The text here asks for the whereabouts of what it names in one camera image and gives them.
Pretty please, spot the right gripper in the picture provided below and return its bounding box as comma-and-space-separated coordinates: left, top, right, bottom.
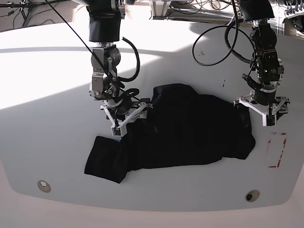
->
100, 98, 153, 126

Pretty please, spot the red tape rectangle marking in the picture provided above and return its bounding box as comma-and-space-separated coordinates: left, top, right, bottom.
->
265, 133, 287, 168

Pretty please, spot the table grommet hole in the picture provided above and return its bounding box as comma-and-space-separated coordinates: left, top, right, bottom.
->
38, 180, 51, 193
245, 190, 260, 202

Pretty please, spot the table grommet hole left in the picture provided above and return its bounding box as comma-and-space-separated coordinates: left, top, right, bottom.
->
38, 180, 51, 193

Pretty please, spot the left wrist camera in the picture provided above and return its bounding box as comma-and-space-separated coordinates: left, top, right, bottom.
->
262, 113, 277, 127

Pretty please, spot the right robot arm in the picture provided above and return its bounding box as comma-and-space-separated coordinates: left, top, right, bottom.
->
85, 0, 152, 127

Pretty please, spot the table grommet hole right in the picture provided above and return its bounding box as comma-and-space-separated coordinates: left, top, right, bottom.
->
245, 190, 260, 202

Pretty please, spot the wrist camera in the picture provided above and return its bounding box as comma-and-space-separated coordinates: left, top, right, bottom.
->
262, 113, 277, 127
111, 124, 127, 137

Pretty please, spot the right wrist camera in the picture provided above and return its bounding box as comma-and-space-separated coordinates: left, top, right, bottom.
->
111, 124, 127, 137

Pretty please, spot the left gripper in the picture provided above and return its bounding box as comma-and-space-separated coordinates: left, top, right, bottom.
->
233, 91, 290, 119

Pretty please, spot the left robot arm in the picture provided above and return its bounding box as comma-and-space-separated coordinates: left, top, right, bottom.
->
223, 0, 290, 126

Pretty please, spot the black T-shirt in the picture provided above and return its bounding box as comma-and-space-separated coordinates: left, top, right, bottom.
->
84, 84, 256, 183

